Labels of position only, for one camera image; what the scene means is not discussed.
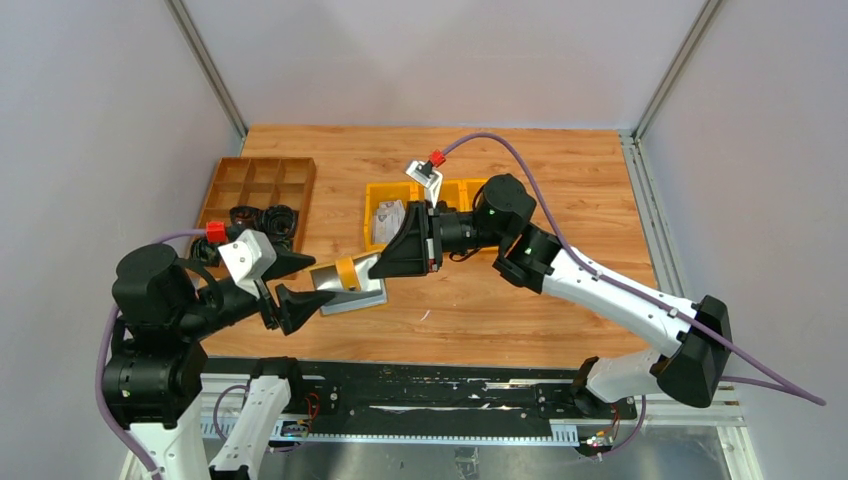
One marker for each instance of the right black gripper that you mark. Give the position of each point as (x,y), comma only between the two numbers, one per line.
(429,238)

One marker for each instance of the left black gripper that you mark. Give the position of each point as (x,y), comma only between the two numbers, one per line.
(266,302)

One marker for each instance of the yellow leather card holder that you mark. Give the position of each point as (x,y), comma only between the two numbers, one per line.
(348,278)

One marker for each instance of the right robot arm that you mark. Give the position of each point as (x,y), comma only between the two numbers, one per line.
(688,352)

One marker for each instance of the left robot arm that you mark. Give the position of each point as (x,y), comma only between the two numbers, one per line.
(151,359)

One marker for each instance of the grey cards pile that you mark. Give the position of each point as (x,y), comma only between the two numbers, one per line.
(387,220)

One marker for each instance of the left yellow bin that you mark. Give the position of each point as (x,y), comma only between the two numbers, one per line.
(379,192)

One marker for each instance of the yellow bin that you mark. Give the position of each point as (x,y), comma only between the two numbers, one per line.
(453,193)
(474,189)
(379,192)

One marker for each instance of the middle yellow bin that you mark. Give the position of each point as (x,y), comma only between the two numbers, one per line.
(453,193)

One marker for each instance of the right yellow bin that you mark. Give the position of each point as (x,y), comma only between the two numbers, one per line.
(474,189)

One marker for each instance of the wooden compartment tray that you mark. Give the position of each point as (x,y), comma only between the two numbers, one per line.
(261,183)

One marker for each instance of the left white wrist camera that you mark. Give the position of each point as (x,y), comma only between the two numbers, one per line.
(247,259)

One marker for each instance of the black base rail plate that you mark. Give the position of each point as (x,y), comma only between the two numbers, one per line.
(416,400)

